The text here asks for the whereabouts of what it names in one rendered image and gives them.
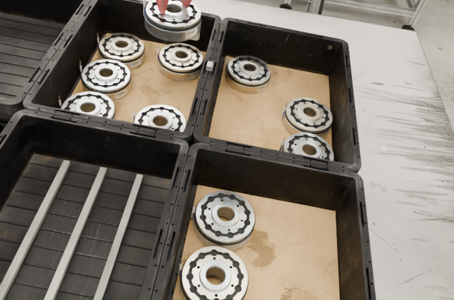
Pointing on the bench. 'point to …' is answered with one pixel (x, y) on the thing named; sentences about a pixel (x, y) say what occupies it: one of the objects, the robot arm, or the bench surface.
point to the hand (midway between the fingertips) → (173, 5)
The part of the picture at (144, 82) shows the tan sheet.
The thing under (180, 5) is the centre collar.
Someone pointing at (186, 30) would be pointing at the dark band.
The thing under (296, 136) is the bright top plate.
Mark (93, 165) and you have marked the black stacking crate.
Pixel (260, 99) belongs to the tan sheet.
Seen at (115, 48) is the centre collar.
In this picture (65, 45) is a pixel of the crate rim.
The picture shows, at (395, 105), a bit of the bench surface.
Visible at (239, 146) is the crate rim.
